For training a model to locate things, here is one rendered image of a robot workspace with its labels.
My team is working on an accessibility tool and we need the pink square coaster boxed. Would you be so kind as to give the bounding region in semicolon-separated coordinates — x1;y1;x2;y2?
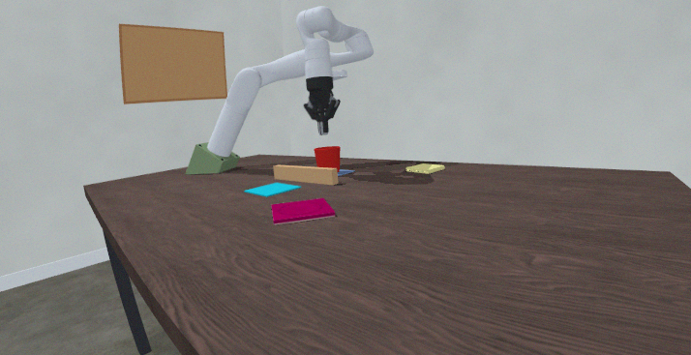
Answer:
271;198;336;225

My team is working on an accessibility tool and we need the yellow sticky-note pad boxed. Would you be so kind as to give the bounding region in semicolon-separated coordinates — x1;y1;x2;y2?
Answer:
406;163;445;174

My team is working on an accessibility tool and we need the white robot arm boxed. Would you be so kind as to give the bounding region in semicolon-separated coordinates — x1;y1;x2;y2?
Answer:
207;6;374;157

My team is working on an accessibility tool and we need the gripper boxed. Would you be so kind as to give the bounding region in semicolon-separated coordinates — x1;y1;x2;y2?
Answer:
304;76;341;135

